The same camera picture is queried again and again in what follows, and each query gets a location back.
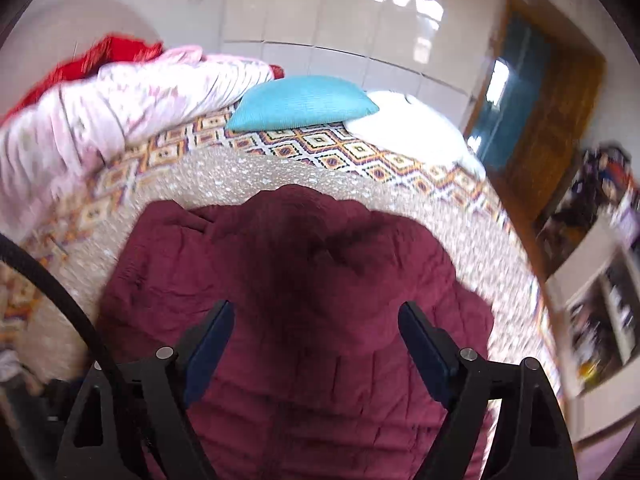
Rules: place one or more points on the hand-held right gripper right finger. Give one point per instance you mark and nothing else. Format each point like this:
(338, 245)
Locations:
(427, 355)

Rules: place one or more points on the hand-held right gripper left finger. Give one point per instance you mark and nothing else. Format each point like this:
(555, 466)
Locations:
(209, 355)

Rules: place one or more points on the maroon quilted jacket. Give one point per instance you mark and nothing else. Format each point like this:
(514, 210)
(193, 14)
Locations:
(300, 320)

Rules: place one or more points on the white cluttered shelf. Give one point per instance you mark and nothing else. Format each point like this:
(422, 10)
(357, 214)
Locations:
(600, 305)

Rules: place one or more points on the beige speckled blanket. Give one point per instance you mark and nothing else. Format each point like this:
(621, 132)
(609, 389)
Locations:
(280, 175)

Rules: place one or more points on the diamond patterned bed sheet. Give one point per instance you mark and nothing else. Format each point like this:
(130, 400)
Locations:
(350, 147)

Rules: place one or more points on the white pillow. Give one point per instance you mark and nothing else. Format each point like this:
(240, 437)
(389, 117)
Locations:
(415, 127)

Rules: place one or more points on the pink floral quilt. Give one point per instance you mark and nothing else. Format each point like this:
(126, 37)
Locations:
(100, 110)

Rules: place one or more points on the turquoise pillow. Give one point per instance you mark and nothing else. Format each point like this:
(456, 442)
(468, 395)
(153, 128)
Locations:
(301, 102)

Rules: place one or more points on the wooden door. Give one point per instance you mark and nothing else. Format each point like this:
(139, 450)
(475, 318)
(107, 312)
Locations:
(540, 110)

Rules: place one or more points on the red cloth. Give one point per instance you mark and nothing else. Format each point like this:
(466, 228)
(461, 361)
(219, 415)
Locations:
(85, 62)

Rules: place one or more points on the white wardrobe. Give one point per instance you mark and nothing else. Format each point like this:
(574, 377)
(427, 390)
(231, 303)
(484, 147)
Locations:
(350, 25)

